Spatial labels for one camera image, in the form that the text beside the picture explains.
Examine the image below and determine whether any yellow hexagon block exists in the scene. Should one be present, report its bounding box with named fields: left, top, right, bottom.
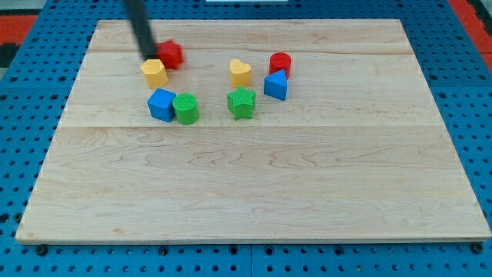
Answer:
left=141, top=59, right=168, bottom=88

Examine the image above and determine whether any green star block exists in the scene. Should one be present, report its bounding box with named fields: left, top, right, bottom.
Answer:
left=227, top=86, right=256, bottom=120

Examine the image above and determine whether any red star block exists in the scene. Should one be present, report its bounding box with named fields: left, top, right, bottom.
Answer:
left=156, top=39, right=185, bottom=69

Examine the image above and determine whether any light wooden board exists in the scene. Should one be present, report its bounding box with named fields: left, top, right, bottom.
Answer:
left=16, top=19, right=491, bottom=245

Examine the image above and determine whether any blue triangle block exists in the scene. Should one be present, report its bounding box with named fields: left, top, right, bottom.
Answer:
left=263, top=69, right=288, bottom=101

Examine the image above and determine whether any yellow heart block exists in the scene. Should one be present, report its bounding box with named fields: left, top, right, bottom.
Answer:
left=229, top=59, right=252, bottom=88

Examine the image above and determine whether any green cylinder block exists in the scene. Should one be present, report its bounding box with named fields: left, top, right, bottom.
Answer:
left=172, top=93, right=199, bottom=125

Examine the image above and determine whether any red cylinder block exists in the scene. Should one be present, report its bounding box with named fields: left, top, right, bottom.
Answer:
left=268, top=52, right=292, bottom=79

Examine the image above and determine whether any blue cube block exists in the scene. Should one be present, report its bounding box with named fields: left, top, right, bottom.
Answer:
left=147, top=88, right=176, bottom=122

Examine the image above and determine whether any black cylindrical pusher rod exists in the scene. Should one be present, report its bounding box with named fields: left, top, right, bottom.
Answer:
left=123, top=0, right=157, bottom=59

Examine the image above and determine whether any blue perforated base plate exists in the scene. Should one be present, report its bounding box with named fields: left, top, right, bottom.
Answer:
left=1, top=1, right=491, bottom=276

